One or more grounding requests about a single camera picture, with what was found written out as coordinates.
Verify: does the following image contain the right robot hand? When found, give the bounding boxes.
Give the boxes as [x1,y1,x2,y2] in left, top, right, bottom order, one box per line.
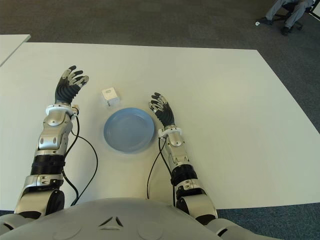
[148,92,176,130]

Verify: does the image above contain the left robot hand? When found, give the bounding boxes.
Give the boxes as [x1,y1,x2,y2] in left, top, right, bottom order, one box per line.
[54,65,90,106]

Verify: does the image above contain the white cube charger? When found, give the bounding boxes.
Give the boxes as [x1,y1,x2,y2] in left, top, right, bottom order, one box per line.
[100,86,121,108]

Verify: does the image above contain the blue round plate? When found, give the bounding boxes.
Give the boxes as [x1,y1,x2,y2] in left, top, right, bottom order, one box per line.
[103,107,155,154]

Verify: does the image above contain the white side table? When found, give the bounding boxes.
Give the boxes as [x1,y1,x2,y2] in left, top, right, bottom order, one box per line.
[0,34,31,67]

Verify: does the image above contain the grey robot torso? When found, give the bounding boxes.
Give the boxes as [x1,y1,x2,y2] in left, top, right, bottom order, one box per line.
[0,197,256,240]

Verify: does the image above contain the black office chair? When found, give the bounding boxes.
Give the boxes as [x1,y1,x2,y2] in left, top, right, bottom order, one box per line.
[273,0,316,31]

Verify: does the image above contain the seated person grey trousers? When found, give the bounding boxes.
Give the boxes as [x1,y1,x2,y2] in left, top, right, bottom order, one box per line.
[264,0,313,36]

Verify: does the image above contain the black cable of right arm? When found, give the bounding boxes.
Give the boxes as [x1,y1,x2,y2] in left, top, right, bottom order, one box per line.
[146,137,176,207]

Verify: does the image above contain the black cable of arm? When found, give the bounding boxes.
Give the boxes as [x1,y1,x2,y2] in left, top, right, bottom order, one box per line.
[62,116,99,207]
[146,137,176,207]

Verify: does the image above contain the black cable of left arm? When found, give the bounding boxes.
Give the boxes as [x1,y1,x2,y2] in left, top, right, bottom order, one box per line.
[62,116,99,207]

